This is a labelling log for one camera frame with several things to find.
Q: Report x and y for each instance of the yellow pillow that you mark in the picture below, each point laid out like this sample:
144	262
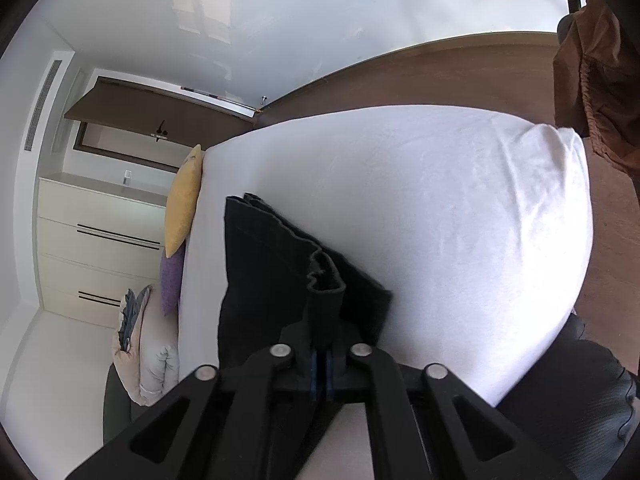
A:
182	200

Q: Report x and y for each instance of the cream wardrobe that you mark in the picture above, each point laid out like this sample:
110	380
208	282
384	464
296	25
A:
100	220

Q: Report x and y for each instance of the metal door stop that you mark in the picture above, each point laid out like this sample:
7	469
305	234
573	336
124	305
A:
262	102

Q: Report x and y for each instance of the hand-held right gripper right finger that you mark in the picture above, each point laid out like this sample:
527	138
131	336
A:
329	377

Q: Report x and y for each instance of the folded beige duvet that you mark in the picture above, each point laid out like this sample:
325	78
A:
155	360

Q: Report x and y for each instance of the white air vent grille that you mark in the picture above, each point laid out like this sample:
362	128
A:
42	105

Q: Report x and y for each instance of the brown door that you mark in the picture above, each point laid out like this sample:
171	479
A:
150	100

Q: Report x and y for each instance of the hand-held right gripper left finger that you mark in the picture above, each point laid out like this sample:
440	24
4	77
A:
313	377

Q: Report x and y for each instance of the bed with white sheet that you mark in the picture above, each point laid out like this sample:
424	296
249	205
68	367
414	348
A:
400	200

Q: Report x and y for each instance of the brown garment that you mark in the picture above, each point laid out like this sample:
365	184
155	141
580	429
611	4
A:
600	85

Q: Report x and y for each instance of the black denim pants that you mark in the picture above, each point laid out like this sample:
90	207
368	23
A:
260	270

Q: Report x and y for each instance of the dark grey headboard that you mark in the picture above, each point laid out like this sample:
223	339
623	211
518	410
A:
116	410

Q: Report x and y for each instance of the purple pillow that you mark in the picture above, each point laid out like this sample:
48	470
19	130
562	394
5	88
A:
171	280

